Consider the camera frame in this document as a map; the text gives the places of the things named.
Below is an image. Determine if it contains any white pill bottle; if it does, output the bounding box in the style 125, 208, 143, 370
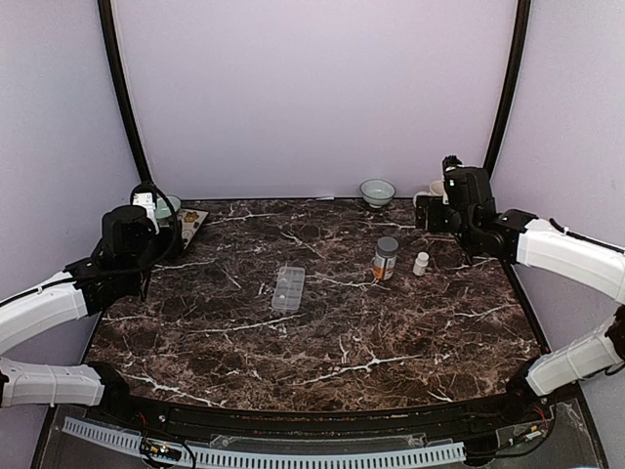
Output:
413, 251, 430, 277

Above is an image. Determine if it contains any amber pill bottle grey cap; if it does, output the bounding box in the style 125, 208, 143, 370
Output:
373, 236, 399, 280

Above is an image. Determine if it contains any clear plastic pill organizer box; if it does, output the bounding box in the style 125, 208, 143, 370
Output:
271, 266, 306, 313

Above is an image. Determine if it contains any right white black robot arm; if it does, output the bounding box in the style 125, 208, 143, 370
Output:
414, 156, 624, 424

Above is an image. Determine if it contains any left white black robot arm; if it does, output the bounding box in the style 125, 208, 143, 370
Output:
1, 204, 181, 426

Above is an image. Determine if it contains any cream printed mug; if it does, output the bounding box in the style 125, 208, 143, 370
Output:
412, 180, 445, 206

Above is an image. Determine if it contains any left celadon green bowl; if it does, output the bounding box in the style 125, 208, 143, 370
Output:
155, 195, 182, 226

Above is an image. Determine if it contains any celadon green bowl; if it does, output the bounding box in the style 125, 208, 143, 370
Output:
359, 179, 396, 208
155, 195, 182, 226

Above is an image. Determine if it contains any right celadon green bowl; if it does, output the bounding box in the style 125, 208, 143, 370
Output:
359, 179, 396, 208

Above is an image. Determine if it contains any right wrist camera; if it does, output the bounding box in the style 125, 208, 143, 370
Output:
441, 154, 464, 175

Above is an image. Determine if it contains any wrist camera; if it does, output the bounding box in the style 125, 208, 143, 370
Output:
130, 183, 159, 233
441, 154, 464, 175

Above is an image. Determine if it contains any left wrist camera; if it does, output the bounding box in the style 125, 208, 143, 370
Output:
130, 183, 159, 233

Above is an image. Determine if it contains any right black frame post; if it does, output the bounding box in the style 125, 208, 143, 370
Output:
483, 0, 531, 177

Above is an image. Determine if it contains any black frame post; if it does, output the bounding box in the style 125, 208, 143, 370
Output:
97, 0, 154, 185
483, 0, 531, 177

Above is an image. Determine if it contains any white slotted cable duct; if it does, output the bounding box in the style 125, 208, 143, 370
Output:
62, 417, 467, 468

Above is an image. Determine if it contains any left black frame post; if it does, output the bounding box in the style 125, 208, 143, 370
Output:
97, 0, 154, 185

